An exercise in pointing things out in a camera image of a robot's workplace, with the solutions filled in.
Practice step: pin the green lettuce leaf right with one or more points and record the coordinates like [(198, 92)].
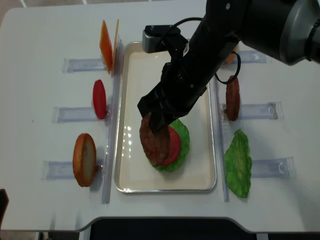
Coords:
[(238, 165)]

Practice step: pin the white rectangular tray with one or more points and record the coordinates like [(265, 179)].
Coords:
[(133, 173)]

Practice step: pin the clear lettuce holder rail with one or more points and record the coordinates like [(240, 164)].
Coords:
[(273, 168)]

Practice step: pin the clear tomato holder rail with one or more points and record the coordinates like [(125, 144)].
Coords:
[(73, 114)]

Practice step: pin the bread slice left holder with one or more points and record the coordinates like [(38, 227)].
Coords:
[(84, 160)]

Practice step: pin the orange cheese slice right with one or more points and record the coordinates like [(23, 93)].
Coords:
[(115, 48)]

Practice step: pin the orange cheese slice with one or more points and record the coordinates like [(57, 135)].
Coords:
[(106, 47), (115, 48)]

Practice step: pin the clear bread holder rail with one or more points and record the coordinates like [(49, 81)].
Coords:
[(57, 170), (252, 57)]

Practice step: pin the green lettuce on tray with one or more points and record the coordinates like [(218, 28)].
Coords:
[(184, 135)]

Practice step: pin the clear left bread holder rail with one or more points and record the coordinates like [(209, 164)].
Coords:
[(57, 170)]

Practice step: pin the clear long divider right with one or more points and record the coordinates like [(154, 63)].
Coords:
[(225, 188)]

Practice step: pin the orange cheese slice left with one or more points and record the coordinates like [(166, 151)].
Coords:
[(106, 47)]

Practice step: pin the bread slice near right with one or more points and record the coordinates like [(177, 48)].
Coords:
[(232, 56)]

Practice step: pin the red tomato slice on tray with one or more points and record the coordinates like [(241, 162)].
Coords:
[(175, 148)]

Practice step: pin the red tomato slice in holder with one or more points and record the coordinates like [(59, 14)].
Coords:
[(99, 99)]

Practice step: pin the brown meat patty rear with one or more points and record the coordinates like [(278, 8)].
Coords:
[(233, 100)]

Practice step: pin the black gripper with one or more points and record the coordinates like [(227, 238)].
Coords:
[(184, 79)]

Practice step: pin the clear patty holder rail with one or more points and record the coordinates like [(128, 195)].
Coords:
[(262, 111)]

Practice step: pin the brown meat patty front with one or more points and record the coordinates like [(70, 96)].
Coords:
[(156, 146)]

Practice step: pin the clear long divider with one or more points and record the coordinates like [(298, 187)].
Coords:
[(113, 122), (225, 188)]

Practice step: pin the clear cheese holder rail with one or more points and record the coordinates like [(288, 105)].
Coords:
[(71, 65)]

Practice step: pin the clear long divider left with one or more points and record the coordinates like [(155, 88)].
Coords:
[(113, 122)]

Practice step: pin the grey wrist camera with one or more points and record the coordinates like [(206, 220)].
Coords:
[(161, 38)]

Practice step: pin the brown meat patty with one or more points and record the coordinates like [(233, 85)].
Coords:
[(233, 100), (156, 146)]

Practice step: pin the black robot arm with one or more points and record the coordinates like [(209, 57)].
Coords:
[(286, 30)]

